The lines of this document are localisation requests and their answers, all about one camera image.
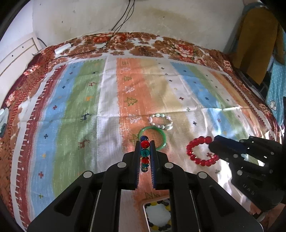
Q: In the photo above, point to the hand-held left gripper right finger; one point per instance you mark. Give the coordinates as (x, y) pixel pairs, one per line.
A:
(153, 165)

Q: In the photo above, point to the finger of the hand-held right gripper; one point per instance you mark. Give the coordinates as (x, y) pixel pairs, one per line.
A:
(232, 144)
(221, 151)

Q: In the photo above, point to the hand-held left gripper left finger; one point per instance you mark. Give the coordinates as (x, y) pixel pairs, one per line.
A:
(138, 165)

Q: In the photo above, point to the metal tin box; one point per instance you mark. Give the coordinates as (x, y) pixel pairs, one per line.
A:
(157, 214)

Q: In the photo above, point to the green jade bangle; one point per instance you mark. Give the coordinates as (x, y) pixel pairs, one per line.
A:
(152, 127)

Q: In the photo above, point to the teal dotted cloth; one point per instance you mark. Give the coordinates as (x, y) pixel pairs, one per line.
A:
(277, 89)

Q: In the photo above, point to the striped patterned cloth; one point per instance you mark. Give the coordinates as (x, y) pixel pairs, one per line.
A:
(78, 100)

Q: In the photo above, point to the mustard hanging garment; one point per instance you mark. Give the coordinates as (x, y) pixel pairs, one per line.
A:
(254, 44)

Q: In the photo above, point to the grey crumpled cloth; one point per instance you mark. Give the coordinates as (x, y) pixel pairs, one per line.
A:
(3, 116)

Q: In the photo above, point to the white bed headboard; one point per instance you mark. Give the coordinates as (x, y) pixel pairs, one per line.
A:
(15, 55)

